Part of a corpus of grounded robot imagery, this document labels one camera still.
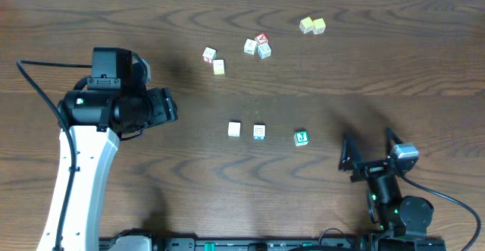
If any left black cable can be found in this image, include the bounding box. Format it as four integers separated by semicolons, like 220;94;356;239
15;59;94;251

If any yellow block far right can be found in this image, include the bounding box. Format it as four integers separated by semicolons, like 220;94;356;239
312;18;327;35

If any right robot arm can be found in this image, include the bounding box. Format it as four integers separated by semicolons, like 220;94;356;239
339;128;446;251

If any red A block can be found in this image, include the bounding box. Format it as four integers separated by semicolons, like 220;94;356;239
255;33;269;45

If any blue block in cluster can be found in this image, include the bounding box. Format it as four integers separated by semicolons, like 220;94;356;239
257;42;272;59

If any green J block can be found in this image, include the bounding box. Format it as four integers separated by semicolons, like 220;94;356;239
294;130;309;146

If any plain white block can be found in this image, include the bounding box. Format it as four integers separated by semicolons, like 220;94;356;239
227;121;241;137

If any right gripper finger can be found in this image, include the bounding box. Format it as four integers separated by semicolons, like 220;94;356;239
385;127;402;147
338;133;361;172

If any yellow block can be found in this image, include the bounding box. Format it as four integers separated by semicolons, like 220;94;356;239
212;59;225;75
312;18;327;35
299;17;314;33

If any white red block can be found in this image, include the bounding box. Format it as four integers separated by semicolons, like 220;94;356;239
202;47;217;64

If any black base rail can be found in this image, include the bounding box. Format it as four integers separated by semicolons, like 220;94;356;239
99;230;448;251

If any white block in cluster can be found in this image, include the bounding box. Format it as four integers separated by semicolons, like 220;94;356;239
243;39;258;55

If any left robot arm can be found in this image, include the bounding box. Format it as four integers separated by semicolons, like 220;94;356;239
37;47;177;250

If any yellow block near centre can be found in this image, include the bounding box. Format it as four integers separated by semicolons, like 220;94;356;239
212;59;225;75

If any blue X block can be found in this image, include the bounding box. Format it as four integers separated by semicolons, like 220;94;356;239
253;124;266;140

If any yellow block far left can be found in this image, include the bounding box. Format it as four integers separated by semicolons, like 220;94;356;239
299;17;314;33

